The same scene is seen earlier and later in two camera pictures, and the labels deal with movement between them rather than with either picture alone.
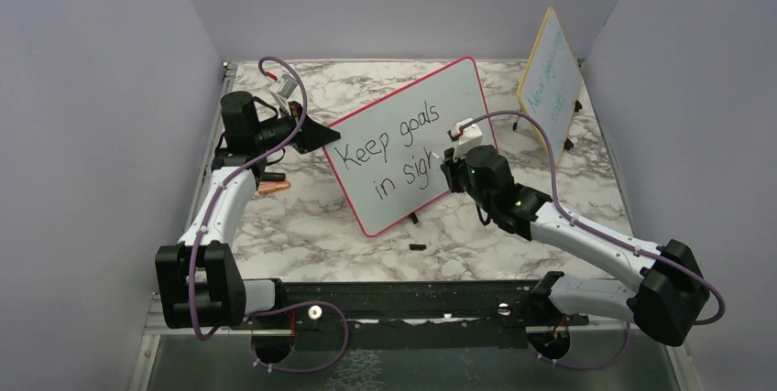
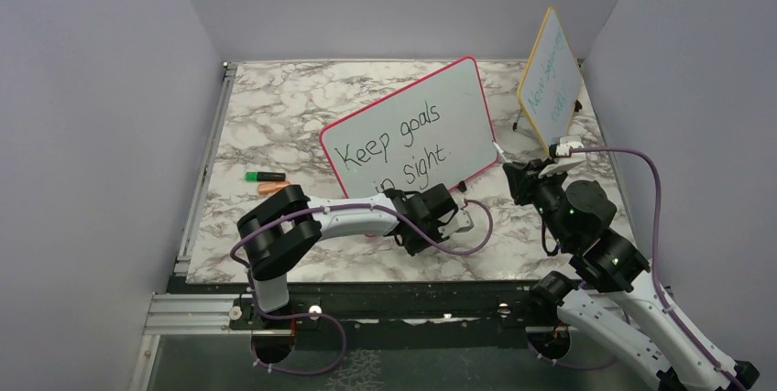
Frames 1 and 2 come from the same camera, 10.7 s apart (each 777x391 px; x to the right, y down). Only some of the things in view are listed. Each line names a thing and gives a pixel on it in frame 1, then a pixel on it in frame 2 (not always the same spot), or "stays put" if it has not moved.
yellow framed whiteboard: (552, 84) stays put
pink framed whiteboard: (388, 156) stays put
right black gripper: (452, 167) -> (524, 176)
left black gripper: (312, 135) -> (414, 248)
